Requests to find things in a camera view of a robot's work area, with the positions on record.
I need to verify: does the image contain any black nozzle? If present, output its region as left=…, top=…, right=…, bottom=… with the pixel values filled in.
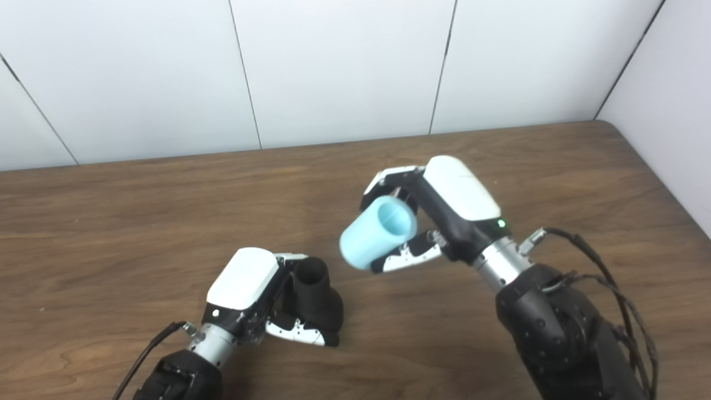
left=280, top=257, right=344, bottom=341

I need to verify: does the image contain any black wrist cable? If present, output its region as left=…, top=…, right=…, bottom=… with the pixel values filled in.
left=111, top=321, right=200, bottom=400
left=517, top=227, right=660, bottom=400

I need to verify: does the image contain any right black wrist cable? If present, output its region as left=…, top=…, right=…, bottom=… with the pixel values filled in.
left=517, top=227, right=660, bottom=400

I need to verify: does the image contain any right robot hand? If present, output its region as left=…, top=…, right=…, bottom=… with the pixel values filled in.
left=359, top=155, right=511, bottom=274

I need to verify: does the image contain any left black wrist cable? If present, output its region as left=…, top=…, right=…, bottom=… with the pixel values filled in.
left=111, top=321, right=200, bottom=400

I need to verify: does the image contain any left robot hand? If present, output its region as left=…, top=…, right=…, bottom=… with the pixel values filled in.
left=201, top=247, right=341, bottom=348

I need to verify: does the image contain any light blue cylinder cup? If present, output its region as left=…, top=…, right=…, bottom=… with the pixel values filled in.
left=339, top=195, right=419, bottom=272

